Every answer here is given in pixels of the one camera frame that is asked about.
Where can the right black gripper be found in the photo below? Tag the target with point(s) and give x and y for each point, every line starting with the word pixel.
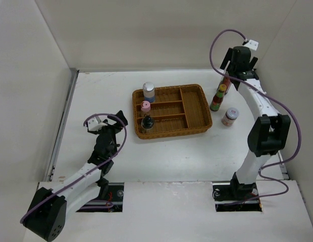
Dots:
pixel 228 57

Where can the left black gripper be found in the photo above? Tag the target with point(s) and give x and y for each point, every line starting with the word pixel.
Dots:
pixel 116 129

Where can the tall black-capped sauce bottle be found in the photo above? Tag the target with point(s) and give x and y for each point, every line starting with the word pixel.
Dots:
pixel 225 81

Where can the pink-capped spice shaker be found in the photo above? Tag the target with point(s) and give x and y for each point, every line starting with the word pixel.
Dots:
pixel 145 106

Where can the black-capped pepper grinder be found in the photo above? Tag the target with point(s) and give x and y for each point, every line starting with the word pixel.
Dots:
pixel 147 124

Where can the black-capped shaker blue label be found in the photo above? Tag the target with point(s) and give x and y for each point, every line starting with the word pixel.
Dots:
pixel 149 92

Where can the yellow-capped red sauce bottle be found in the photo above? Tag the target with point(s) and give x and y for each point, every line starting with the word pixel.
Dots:
pixel 218 98

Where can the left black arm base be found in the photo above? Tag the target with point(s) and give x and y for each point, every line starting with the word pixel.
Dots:
pixel 109 199

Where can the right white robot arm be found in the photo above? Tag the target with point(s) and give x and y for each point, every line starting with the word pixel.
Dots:
pixel 270 130

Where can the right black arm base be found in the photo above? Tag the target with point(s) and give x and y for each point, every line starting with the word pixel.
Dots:
pixel 233 197

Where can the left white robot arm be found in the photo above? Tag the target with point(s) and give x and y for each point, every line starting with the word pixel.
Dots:
pixel 86 189

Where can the short red-labelled jar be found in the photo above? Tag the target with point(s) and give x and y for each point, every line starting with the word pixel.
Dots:
pixel 230 116

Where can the brown wicker divided basket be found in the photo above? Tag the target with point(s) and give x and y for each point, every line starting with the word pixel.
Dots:
pixel 177 111

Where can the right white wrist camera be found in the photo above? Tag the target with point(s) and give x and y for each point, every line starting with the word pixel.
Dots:
pixel 251 44

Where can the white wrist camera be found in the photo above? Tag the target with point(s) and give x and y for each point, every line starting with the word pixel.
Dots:
pixel 94 123
pixel 251 44

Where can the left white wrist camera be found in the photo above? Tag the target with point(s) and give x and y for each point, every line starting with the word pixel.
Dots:
pixel 94 123

